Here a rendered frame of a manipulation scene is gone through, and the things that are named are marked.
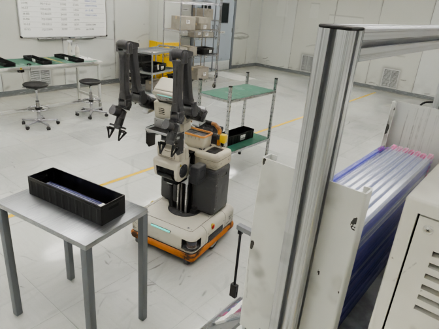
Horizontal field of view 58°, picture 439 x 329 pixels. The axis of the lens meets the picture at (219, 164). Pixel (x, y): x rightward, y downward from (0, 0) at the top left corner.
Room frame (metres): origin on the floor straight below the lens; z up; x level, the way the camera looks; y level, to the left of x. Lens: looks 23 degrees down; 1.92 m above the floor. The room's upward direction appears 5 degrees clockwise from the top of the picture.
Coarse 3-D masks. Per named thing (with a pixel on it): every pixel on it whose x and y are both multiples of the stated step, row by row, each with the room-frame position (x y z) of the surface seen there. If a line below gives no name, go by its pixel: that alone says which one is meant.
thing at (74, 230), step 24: (24, 192) 2.00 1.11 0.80; (0, 216) 1.86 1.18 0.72; (24, 216) 1.75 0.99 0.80; (48, 216) 1.76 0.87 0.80; (72, 216) 1.78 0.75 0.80; (120, 216) 1.82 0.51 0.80; (144, 216) 1.91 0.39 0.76; (72, 240) 1.58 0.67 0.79; (96, 240) 1.60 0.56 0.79; (144, 240) 1.91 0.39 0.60; (72, 264) 2.23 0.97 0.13; (144, 264) 1.91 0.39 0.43; (144, 288) 1.91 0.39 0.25; (144, 312) 1.91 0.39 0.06
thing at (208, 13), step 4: (200, 8) 9.93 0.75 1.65; (204, 8) 10.02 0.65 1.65; (208, 8) 10.25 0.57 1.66; (200, 12) 9.93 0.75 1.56; (204, 12) 9.95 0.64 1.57; (208, 12) 10.07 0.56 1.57; (212, 12) 10.19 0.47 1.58; (204, 16) 9.96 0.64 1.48; (208, 16) 10.07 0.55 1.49; (212, 16) 10.19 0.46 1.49; (196, 32) 9.79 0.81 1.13; (200, 32) 9.90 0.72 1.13; (204, 32) 10.04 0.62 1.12; (208, 32) 10.14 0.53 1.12; (212, 32) 10.24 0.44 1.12; (188, 36) 9.85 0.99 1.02; (192, 36) 9.79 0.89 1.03; (196, 36) 9.80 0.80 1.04; (200, 36) 9.92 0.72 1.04; (204, 36) 10.04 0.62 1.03; (208, 36) 10.14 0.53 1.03; (212, 36) 10.24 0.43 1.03
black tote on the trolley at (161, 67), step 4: (144, 64) 7.34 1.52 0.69; (148, 64) 7.56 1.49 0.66; (156, 64) 7.69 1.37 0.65; (160, 64) 7.42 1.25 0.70; (164, 64) 7.54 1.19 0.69; (144, 68) 7.35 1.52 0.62; (148, 68) 7.32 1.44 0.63; (156, 68) 7.31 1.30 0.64; (160, 68) 7.43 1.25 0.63; (164, 68) 7.55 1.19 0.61
